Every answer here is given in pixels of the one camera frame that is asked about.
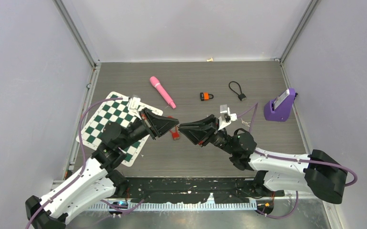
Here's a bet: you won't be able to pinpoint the orange black padlock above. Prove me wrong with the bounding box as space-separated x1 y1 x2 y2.
199 92 214 101

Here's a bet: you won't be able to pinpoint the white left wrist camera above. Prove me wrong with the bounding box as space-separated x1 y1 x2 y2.
128 95 141 119

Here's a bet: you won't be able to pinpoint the red cable padlock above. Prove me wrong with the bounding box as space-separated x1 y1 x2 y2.
169 125 180 141

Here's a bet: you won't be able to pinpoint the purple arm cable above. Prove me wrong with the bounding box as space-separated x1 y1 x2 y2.
237 102 358 219
25 97 149 229

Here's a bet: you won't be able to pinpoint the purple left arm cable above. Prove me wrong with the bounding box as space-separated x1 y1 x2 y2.
25 97 149 229

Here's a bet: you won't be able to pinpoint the pink toy microphone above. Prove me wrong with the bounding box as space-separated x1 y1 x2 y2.
149 76 177 109

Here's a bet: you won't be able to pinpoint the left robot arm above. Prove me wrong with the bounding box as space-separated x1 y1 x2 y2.
25 108 179 229

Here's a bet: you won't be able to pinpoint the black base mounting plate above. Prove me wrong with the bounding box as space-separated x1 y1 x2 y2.
122 177 284 204

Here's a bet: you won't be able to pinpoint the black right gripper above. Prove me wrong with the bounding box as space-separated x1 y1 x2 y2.
178 114 237 155

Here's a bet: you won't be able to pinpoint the black cable padlock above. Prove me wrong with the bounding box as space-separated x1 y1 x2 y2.
228 81 247 101

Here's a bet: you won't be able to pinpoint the small silver keys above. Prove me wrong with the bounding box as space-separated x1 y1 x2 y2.
241 119 252 127

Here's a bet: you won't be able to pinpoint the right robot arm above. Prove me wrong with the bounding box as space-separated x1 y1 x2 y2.
178 115 348 204

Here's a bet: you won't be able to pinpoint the green white chessboard mat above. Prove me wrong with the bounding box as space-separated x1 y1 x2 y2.
81 92 149 167

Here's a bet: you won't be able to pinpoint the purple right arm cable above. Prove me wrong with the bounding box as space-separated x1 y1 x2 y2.
237 102 358 219

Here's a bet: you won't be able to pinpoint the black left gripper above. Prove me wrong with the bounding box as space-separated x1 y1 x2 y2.
118 107 179 150

